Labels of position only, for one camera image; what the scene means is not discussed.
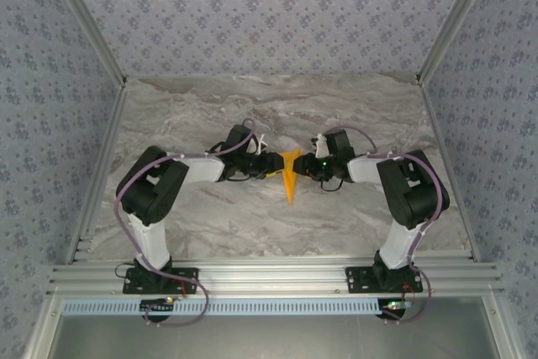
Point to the orange paper sheet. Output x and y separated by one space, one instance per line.
290 182

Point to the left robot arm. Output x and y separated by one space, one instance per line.
147 191

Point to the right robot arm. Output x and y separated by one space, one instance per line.
416 195

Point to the grey metal panel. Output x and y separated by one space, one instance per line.
269 338

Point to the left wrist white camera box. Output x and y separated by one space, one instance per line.
260 144

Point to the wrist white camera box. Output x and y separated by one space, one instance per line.
320 146
260 144

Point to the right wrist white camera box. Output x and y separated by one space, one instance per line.
320 146

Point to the aluminium mounting rail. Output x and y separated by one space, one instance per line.
269 279

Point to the aluminium side rail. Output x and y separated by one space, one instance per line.
105 153
445 157

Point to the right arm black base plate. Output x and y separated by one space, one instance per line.
357 281

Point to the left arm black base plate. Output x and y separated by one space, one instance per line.
138 285

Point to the aluminium frame post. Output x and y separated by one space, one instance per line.
456 18
90 27

